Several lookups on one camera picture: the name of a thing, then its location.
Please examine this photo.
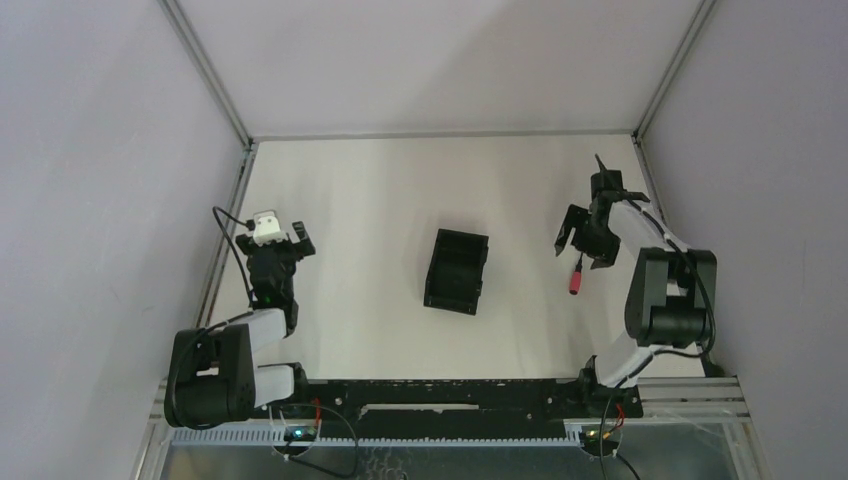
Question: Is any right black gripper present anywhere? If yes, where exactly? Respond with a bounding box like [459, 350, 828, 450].
[556, 203, 623, 269]

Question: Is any red handled screwdriver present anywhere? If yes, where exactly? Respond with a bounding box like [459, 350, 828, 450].
[568, 253, 584, 296]

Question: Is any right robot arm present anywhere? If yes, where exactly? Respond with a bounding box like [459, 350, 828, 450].
[554, 167, 717, 416]

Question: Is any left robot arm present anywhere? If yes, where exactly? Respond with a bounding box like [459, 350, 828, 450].
[164, 212, 316, 430]

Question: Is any black plastic bin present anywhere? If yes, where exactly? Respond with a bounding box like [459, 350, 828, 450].
[423, 229, 489, 316]

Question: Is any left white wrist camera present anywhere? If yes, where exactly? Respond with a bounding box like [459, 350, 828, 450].
[252, 210, 288, 246]

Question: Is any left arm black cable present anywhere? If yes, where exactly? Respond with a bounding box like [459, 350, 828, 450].
[211, 206, 258, 309]

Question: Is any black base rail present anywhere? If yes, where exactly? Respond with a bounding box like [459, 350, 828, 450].
[295, 378, 644, 441]

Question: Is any aluminium frame rail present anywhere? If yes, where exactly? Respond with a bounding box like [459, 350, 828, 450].
[638, 377, 750, 424]

